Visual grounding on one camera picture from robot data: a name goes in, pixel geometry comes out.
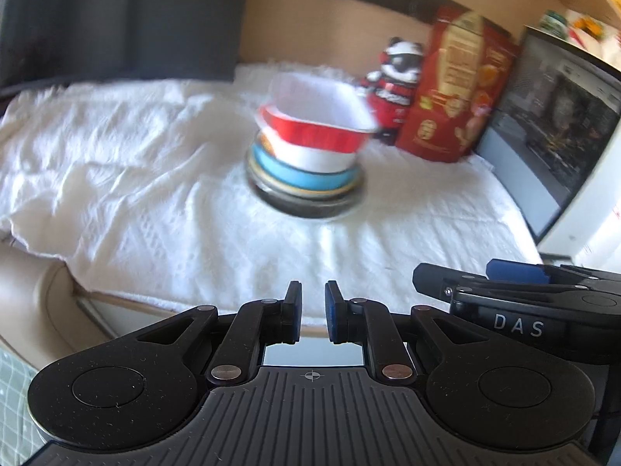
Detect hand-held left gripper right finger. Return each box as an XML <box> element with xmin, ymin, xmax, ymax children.
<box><xmin>324</xmin><ymin>280</ymin><xmax>487</xmax><ymax>388</ymax></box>

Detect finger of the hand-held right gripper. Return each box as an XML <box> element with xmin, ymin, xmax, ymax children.
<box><xmin>412</xmin><ymin>262</ymin><xmax>589</xmax><ymax>305</ymax></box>
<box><xmin>486</xmin><ymin>259</ymin><xmax>621</xmax><ymax>285</ymax></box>

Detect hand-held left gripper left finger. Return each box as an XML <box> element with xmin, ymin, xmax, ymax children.
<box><xmin>137</xmin><ymin>280</ymin><xmax>305</xmax><ymax>389</ymax></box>

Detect stainless steel bowl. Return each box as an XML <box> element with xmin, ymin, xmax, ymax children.
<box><xmin>246</xmin><ymin>155</ymin><xmax>364</xmax><ymax>223</ymax></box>

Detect white bowl yellow rim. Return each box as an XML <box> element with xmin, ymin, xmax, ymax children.
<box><xmin>247</xmin><ymin>153</ymin><xmax>363</xmax><ymax>201</ymax></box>

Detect blue ceramic bowl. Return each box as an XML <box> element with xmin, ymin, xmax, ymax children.
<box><xmin>251</xmin><ymin>142</ymin><xmax>359</xmax><ymax>191</ymax></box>

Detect white paper bowl orange print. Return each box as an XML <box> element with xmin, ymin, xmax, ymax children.
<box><xmin>258</xmin><ymin>126</ymin><xmax>361</xmax><ymax>176</ymax></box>

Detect red foil tray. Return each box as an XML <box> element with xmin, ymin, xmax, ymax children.
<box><xmin>257</xmin><ymin>71</ymin><xmax>380</xmax><ymax>155</ymax></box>

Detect small red box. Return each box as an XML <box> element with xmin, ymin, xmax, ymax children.
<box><xmin>397</xmin><ymin>102</ymin><xmax>467</xmax><ymax>162</ymax></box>

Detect white computer case glass panel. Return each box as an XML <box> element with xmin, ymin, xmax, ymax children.
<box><xmin>473</xmin><ymin>24</ymin><xmax>621</xmax><ymax>259</ymax></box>

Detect panda figurine red suit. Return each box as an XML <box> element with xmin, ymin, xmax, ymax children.
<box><xmin>361</xmin><ymin>36</ymin><xmax>428</xmax><ymax>146</ymax></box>

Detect white textured cloth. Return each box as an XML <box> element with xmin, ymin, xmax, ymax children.
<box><xmin>0</xmin><ymin>60</ymin><xmax>545</xmax><ymax>337</ymax></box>

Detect red snack bag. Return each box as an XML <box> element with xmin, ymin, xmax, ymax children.
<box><xmin>395</xmin><ymin>6</ymin><xmax>523</xmax><ymax>164</ymax></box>

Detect green lid jar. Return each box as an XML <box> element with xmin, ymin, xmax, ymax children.
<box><xmin>538</xmin><ymin>9</ymin><xmax>569</xmax><ymax>40</ymax></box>

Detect artificial flowers with white pumpkins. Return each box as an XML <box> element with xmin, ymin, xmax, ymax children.
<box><xmin>567</xmin><ymin>9</ymin><xmax>621</xmax><ymax>56</ymax></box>

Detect pale green checked cloth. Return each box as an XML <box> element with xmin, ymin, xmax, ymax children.
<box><xmin>0</xmin><ymin>348</ymin><xmax>45</xmax><ymax>452</ymax></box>

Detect black monitor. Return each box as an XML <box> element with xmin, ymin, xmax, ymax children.
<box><xmin>0</xmin><ymin>0</ymin><xmax>254</xmax><ymax>89</ymax></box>

